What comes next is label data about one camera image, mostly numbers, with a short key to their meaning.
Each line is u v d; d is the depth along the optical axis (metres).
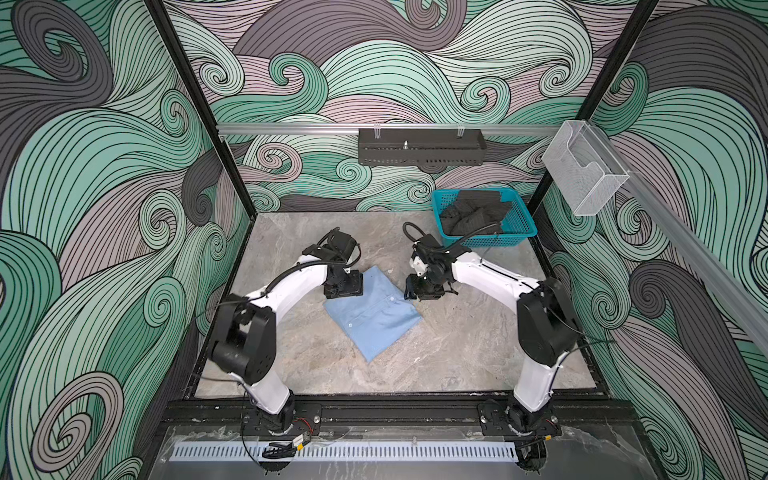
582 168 0.80
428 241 0.75
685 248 0.60
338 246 0.71
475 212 1.10
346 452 0.70
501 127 0.95
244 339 0.45
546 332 0.49
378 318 0.88
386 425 0.73
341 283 0.74
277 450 0.72
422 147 0.95
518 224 1.10
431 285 0.76
